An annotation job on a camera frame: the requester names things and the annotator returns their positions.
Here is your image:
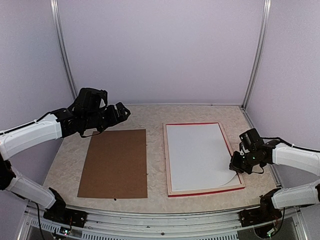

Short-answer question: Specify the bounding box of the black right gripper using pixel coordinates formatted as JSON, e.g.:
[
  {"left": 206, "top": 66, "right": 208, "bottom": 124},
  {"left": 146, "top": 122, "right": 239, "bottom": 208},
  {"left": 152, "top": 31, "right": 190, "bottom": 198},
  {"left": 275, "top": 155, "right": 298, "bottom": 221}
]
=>
[{"left": 229, "top": 149, "right": 261, "bottom": 175}]

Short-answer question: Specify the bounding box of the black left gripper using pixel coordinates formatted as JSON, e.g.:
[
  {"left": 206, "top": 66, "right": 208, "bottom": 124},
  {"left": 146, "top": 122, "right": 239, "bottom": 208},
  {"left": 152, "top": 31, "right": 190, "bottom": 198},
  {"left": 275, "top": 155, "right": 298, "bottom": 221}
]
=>
[{"left": 83, "top": 102, "right": 131, "bottom": 132}]

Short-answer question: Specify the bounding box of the red forest photo print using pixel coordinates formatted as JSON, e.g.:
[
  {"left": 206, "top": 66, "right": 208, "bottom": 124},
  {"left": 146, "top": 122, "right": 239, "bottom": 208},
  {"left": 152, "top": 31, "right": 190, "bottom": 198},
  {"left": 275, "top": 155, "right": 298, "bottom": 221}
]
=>
[{"left": 166, "top": 124, "right": 237, "bottom": 190}]

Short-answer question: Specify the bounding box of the brown cardboard backing board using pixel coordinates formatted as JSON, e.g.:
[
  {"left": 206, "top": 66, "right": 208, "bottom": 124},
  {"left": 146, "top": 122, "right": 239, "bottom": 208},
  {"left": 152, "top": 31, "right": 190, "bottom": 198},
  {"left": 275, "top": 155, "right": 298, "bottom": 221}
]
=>
[{"left": 77, "top": 129, "right": 148, "bottom": 199}]

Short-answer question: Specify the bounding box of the light wood picture frame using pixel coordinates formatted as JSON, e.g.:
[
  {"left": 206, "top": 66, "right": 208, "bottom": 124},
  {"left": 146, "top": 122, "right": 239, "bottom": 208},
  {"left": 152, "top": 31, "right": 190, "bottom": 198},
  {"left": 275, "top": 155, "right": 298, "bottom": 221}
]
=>
[{"left": 162, "top": 121, "right": 246, "bottom": 198}]

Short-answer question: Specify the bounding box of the white photo mat board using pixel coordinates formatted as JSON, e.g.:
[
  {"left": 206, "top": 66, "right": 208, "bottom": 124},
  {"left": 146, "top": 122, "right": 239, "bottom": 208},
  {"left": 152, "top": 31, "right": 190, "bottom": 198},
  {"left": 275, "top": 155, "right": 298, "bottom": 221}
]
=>
[{"left": 172, "top": 173, "right": 243, "bottom": 192}]

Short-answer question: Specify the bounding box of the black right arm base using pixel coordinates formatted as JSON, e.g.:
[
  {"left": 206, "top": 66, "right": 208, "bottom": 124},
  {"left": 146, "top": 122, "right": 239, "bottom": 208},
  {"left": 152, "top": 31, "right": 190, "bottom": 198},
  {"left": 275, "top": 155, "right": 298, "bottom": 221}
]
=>
[{"left": 238, "top": 195, "right": 283, "bottom": 227}]

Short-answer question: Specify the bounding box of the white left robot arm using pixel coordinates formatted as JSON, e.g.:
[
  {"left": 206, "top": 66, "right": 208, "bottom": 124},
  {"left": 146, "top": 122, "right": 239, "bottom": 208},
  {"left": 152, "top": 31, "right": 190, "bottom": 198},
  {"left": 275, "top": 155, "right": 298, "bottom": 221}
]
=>
[{"left": 0, "top": 102, "right": 131, "bottom": 223}]

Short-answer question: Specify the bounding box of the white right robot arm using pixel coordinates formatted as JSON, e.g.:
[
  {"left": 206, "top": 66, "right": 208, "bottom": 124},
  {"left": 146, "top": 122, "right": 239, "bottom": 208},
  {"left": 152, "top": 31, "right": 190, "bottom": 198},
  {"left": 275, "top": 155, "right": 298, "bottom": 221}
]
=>
[{"left": 229, "top": 139, "right": 320, "bottom": 222}]

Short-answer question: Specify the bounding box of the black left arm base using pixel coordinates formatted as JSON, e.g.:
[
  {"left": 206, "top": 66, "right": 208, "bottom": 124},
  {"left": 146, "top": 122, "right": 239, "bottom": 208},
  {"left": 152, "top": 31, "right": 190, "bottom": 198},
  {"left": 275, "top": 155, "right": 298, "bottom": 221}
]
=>
[{"left": 43, "top": 187, "right": 88, "bottom": 228}]

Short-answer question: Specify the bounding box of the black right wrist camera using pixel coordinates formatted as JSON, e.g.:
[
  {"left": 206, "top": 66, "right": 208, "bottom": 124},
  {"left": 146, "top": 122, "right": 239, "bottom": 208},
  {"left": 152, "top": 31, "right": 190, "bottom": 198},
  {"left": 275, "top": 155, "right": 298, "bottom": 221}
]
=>
[{"left": 239, "top": 128, "right": 264, "bottom": 152}]

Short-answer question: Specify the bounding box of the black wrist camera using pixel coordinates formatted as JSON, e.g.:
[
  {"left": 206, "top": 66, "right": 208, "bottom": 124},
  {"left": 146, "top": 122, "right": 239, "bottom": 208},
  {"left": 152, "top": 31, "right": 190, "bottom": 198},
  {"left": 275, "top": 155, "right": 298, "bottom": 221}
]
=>
[
  {"left": 73, "top": 87, "right": 108, "bottom": 115},
  {"left": 239, "top": 128, "right": 264, "bottom": 152}
]

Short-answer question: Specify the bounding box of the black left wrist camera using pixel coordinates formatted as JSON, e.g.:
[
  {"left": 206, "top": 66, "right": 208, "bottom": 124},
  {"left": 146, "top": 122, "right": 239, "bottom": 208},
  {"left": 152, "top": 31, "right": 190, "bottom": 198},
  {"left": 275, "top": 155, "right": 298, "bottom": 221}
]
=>
[{"left": 73, "top": 87, "right": 108, "bottom": 115}]

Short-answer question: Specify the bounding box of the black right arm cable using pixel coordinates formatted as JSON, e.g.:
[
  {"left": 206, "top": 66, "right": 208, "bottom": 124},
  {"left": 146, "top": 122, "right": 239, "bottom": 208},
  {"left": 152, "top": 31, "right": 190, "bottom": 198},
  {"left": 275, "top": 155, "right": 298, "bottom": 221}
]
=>
[{"left": 261, "top": 136, "right": 320, "bottom": 153}]

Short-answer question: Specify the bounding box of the aluminium front rail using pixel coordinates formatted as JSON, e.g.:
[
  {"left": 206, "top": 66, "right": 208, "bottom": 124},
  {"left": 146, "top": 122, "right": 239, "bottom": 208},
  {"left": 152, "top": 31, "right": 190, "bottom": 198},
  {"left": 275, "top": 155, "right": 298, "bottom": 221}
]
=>
[{"left": 23, "top": 198, "right": 305, "bottom": 240}]

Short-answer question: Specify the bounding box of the left aluminium corner post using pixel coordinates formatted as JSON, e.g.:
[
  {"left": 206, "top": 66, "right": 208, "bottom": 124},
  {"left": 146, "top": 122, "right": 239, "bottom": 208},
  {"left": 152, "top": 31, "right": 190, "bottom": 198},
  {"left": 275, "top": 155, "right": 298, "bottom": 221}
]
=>
[{"left": 50, "top": 0, "right": 78, "bottom": 100}]

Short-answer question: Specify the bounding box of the aluminium corner post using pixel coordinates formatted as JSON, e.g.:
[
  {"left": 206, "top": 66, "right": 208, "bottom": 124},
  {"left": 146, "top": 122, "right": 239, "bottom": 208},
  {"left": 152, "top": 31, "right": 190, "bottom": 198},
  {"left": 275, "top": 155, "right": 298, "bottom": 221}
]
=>
[
  {"left": 50, "top": 0, "right": 78, "bottom": 100},
  {"left": 241, "top": 0, "right": 272, "bottom": 112}
]

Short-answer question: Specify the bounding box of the right aluminium corner post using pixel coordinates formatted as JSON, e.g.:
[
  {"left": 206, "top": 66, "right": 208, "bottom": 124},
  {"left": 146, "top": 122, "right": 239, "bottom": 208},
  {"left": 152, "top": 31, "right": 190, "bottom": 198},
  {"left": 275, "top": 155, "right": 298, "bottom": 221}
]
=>
[{"left": 241, "top": 0, "right": 272, "bottom": 112}]

